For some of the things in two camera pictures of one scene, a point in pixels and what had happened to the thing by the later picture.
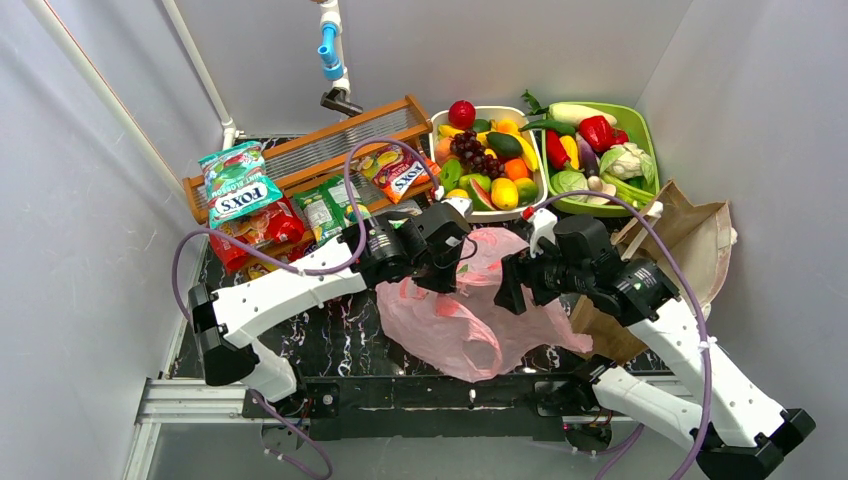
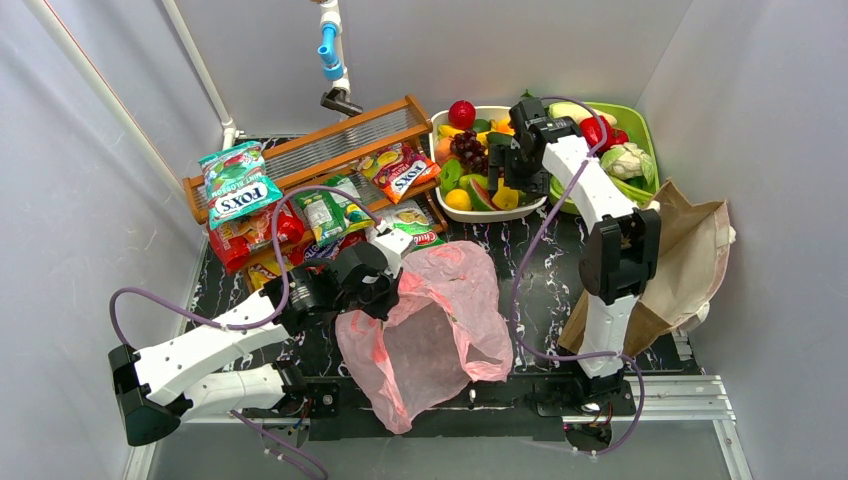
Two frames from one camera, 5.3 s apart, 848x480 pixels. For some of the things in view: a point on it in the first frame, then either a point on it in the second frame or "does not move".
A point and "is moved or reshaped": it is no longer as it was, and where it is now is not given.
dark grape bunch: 471,153 does not move
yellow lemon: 504,193 does not move
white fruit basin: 440,115 does not move
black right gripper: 521,279 -> 506,162
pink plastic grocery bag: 468,333 is moved or reshaped
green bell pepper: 450,175 does not move
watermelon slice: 482,199 does not move
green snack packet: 329,207 does not move
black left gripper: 436,258 -> 382,299
